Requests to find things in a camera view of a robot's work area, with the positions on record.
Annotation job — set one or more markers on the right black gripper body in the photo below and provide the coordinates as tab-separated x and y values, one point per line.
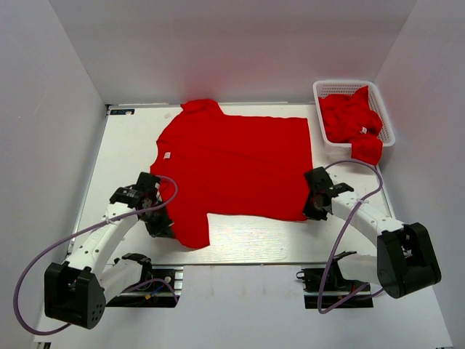
312	210

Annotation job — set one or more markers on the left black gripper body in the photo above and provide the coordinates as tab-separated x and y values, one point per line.
158	221

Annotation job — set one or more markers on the red t shirt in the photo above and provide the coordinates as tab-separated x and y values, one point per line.
235	165

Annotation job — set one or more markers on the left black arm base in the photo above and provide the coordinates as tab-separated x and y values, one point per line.
156	294

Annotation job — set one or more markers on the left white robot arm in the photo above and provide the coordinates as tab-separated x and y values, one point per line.
77	290

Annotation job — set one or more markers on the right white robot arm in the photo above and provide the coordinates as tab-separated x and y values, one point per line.
405	261

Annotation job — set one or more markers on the red t shirts in basket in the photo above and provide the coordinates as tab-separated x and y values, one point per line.
349	119

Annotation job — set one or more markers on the blue table label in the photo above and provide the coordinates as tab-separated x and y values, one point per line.
122	112

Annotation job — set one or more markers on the white plastic basket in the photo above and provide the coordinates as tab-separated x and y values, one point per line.
324	88

